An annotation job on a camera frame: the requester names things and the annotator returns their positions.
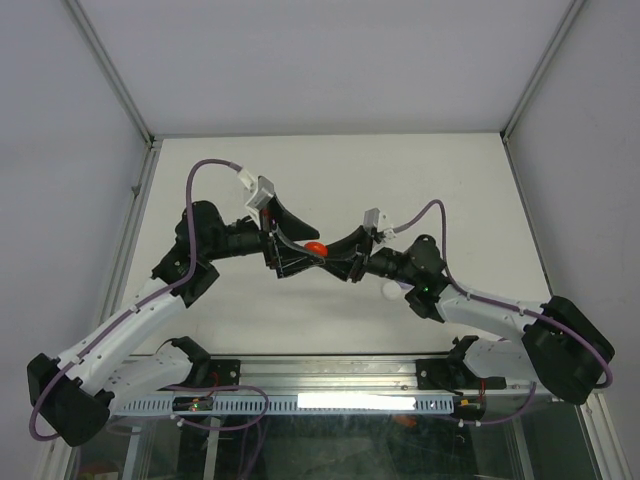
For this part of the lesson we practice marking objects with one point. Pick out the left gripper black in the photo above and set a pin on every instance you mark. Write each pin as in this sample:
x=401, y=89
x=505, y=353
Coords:
x=279, y=255

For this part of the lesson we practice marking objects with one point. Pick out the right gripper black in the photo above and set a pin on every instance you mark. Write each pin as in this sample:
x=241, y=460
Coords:
x=348, y=256

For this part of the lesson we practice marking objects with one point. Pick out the orange round case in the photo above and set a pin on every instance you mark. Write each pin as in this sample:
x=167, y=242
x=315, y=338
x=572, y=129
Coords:
x=317, y=248

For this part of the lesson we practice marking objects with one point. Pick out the white charging case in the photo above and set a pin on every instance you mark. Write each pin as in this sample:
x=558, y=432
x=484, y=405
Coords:
x=391, y=290

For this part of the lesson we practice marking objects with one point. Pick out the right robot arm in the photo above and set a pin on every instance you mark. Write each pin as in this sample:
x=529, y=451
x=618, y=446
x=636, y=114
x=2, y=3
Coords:
x=551, y=343

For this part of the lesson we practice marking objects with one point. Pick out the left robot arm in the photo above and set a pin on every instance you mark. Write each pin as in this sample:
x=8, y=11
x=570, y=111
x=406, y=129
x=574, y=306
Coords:
x=69, y=391

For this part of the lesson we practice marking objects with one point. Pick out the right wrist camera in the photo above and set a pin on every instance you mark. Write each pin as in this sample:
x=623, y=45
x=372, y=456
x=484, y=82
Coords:
x=379, y=226

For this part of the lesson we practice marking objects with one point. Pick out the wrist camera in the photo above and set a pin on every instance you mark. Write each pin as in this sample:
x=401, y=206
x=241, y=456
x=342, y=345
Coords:
x=379, y=226
x=258, y=190

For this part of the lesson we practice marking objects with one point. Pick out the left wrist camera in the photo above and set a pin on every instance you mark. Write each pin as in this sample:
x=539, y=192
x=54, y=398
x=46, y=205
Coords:
x=258, y=190

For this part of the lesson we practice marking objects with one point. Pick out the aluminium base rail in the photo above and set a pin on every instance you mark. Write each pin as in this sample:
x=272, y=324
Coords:
x=290, y=374

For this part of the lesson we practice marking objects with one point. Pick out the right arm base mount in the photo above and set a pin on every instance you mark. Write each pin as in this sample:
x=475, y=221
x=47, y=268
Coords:
x=439, y=374

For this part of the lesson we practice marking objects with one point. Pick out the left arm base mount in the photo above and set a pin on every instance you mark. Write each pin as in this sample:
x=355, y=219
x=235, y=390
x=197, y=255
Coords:
x=210, y=373

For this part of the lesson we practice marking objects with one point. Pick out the white slotted cable duct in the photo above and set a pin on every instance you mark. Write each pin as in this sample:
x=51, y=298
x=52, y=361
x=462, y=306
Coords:
x=301, y=404

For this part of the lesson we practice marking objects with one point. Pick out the left aluminium frame post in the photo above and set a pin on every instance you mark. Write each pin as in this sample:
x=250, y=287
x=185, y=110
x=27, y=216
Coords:
x=102, y=58

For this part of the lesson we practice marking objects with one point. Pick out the aluminium frame post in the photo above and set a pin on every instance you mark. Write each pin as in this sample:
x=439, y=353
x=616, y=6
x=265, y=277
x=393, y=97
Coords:
x=102, y=58
x=562, y=30

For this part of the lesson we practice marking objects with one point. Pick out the right aluminium frame post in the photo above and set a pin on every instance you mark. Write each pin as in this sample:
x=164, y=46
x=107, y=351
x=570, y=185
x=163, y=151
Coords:
x=562, y=30

